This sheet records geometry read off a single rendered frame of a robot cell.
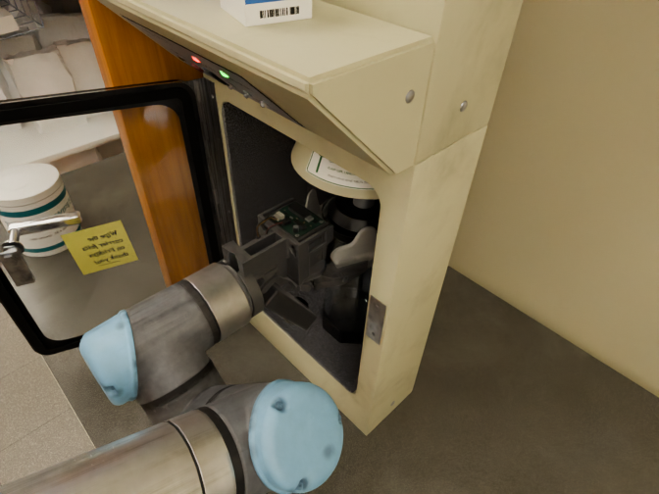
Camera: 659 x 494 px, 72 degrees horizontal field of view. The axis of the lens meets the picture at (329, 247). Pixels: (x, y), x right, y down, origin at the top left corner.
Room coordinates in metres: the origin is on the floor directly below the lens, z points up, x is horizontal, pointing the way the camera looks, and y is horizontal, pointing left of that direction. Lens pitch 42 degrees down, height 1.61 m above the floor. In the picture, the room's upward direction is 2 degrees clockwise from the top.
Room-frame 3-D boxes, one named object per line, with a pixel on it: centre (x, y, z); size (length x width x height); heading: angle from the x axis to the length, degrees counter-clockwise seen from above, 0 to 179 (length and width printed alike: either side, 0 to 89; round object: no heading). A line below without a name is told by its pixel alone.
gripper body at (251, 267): (0.38, 0.06, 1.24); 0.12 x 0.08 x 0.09; 135
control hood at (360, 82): (0.39, 0.09, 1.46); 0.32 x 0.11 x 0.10; 45
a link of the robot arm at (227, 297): (0.32, 0.12, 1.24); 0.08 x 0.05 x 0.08; 45
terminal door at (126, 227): (0.46, 0.31, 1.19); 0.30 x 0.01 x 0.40; 114
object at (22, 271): (0.41, 0.40, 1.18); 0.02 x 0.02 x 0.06; 24
